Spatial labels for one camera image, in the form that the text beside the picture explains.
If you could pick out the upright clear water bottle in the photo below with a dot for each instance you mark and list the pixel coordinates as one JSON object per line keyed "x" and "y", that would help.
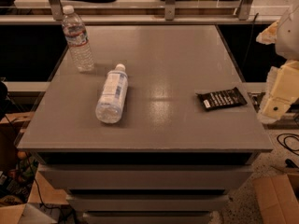
{"x": 77, "y": 40}

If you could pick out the cardboard box left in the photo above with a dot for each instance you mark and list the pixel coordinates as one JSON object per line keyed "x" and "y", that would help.
{"x": 25, "y": 194}

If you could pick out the cardboard box right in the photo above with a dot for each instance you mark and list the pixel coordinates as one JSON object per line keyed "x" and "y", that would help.
{"x": 278, "y": 198}

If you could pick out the grey drawer cabinet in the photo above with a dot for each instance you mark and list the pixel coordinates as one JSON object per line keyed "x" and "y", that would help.
{"x": 167, "y": 160}

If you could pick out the black snack bar wrapper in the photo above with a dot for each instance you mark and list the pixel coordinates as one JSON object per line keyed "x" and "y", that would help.
{"x": 221, "y": 99}

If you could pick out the cardboard box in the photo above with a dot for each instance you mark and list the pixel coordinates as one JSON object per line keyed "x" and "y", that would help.
{"x": 25, "y": 194}
{"x": 278, "y": 198}

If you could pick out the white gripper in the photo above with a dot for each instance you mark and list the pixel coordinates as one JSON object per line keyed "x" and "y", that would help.
{"x": 289, "y": 36}

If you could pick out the blue-label plastic bottle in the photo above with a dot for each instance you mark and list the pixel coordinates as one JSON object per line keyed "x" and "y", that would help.
{"x": 111, "y": 102}

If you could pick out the metal shelf rail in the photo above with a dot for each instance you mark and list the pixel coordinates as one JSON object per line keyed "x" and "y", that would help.
{"x": 41, "y": 11}

